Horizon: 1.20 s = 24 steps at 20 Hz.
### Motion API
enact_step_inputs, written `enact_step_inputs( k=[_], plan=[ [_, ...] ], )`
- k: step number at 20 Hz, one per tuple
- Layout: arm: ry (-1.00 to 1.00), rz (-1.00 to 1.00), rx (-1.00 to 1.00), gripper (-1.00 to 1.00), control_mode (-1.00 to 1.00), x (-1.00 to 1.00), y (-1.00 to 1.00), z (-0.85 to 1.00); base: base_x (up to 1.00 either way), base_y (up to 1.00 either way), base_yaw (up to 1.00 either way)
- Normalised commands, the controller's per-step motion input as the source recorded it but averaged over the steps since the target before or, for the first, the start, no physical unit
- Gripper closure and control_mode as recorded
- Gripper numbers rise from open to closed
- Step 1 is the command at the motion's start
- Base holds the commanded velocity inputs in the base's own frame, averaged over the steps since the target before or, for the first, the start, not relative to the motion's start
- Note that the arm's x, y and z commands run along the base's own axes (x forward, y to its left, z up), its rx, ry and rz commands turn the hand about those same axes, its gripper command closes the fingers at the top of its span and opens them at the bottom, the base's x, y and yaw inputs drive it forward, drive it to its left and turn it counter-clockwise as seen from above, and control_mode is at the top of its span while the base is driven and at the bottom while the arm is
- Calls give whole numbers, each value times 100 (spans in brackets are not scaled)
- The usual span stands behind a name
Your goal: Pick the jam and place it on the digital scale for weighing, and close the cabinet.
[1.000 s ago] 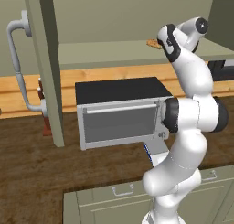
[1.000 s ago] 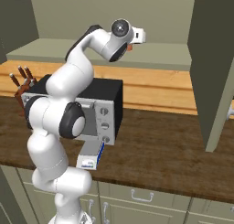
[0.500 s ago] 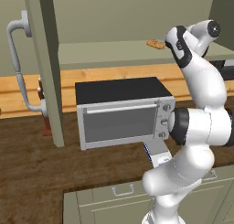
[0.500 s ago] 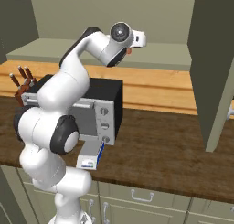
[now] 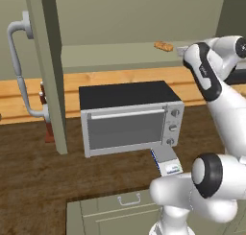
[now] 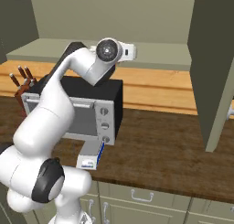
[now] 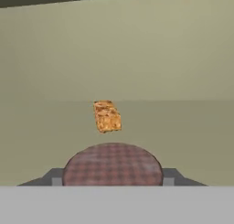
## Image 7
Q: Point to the jam jar with checked lid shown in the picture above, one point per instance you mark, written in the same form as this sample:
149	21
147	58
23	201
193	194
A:
112	166

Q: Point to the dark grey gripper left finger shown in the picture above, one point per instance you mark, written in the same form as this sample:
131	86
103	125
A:
48	179

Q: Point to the orange-brown granola bar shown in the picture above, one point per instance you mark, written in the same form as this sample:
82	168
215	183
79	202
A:
106	116

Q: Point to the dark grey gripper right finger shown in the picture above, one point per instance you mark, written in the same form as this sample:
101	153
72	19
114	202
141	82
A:
176	179

